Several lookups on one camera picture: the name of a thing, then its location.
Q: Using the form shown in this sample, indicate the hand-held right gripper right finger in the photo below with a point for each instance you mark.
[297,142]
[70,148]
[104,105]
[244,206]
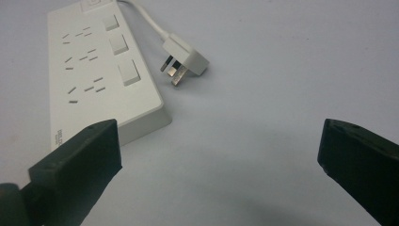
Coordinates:
[363,163]

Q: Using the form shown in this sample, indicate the white power strip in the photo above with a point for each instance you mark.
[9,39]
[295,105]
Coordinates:
[103,75]

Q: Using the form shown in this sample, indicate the white three-pin plug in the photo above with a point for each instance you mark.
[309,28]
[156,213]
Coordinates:
[185,58]

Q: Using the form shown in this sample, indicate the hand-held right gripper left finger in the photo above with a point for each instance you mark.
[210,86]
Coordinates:
[75,169]

